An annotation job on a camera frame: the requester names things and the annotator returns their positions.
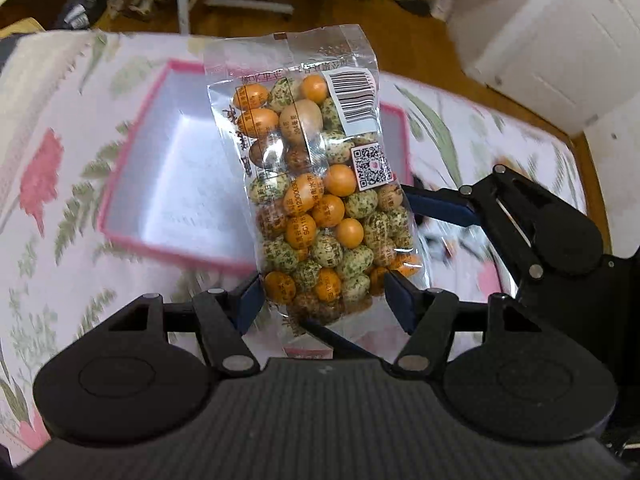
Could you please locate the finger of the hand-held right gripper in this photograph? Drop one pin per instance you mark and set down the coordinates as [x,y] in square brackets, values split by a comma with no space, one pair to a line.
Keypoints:
[440,205]

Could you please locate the white door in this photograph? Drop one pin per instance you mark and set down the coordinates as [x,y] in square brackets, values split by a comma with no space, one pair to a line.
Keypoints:
[540,50]

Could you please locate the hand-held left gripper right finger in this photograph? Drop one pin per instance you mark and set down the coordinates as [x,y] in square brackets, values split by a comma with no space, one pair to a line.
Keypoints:
[398,302]

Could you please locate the clear bag of coated peanuts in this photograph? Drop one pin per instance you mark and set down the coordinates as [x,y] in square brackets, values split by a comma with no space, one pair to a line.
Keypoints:
[300,200]

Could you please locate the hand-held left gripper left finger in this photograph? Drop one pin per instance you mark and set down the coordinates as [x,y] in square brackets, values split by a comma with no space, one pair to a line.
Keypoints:
[247,307]

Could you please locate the dark bag on floor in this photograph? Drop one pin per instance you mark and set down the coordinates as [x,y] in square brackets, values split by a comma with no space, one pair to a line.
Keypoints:
[80,7]

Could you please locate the pink plastic box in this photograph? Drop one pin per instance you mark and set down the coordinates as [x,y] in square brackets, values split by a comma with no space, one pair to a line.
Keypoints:
[175,170]

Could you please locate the pile of light clothes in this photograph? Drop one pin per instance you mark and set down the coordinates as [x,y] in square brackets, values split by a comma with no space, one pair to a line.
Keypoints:
[142,2]

